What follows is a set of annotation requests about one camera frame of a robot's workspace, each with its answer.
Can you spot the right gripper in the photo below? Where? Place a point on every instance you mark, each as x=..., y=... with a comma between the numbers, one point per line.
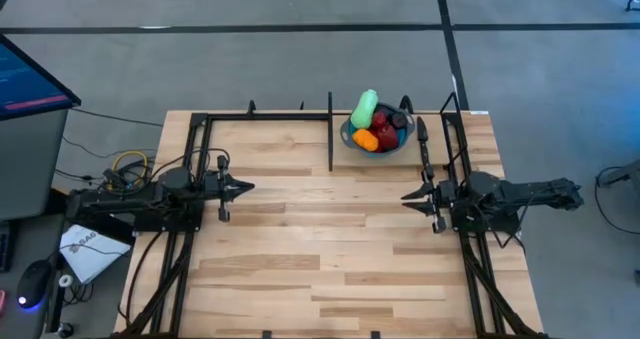
x=442, y=199

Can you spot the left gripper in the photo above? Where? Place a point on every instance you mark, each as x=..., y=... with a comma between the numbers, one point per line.
x=220, y=189

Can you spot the dark red oblong fruit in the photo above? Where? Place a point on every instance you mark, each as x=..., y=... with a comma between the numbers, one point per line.
x=388, y=138

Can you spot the dark brown round fruit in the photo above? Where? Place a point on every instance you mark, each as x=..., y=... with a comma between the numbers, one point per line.
x=398, y=121

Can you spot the orange fruit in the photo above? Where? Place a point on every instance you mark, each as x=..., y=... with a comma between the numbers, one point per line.
x=365, y=140

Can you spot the light green squash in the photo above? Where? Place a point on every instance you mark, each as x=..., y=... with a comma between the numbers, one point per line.
x=364, y=109

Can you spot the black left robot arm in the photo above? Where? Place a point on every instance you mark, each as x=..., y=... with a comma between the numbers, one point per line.
x=125, y=199

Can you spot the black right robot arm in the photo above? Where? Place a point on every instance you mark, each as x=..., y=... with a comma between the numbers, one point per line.
x=525, y=194

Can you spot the teal bowl with grey rim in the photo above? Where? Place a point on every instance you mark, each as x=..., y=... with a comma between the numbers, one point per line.
x=347, y=130

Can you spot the white sticker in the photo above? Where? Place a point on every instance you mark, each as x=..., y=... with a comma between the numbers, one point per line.
x=480, y=112

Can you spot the white paper booklet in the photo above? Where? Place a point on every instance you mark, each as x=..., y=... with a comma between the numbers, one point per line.
x=92, y=251

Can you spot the small white tape roll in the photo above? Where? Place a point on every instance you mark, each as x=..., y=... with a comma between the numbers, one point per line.
x=65, y=280

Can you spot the grey furniture leg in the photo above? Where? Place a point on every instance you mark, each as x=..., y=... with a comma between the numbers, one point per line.
x=622, y=175

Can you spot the black round knob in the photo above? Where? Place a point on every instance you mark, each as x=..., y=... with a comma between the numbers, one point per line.
x=65, y=329

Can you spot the black computer mouse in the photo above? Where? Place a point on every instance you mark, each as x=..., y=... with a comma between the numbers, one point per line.
x=33, y=282

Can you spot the computer monitor with blue screen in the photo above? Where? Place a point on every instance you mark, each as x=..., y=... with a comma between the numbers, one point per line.
x=25, y=84

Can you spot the black chair foot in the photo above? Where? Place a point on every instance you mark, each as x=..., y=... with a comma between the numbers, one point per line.
x=634, y=3

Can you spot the black aluminium frame rail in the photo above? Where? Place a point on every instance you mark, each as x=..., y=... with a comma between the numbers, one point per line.
x=250, y=116
x=496, y=294

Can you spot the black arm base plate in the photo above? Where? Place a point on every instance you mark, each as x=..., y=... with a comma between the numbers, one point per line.
x=509, y=225
x=170, y=222

